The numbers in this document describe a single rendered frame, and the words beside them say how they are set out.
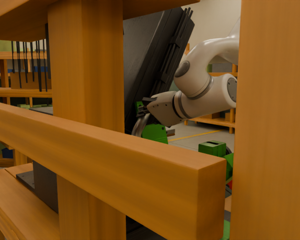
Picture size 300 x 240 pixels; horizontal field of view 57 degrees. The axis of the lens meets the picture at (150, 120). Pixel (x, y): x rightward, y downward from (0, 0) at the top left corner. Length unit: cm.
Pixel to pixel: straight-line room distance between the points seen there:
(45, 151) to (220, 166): 36
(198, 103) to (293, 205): 45
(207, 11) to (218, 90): 751
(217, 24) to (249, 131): 760
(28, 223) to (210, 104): 71
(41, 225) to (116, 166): 69
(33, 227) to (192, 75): 70
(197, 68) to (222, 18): 716
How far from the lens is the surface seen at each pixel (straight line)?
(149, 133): 95
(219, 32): 779
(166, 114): 79
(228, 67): 683
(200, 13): 830
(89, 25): 52
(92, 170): 41
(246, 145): 29
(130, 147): 33
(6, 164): 411
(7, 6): 74
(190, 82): 64
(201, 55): 66
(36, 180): 116
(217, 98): 66
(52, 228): 100
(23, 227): 103
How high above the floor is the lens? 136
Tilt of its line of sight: 9 degrees down
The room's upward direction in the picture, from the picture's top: straight up
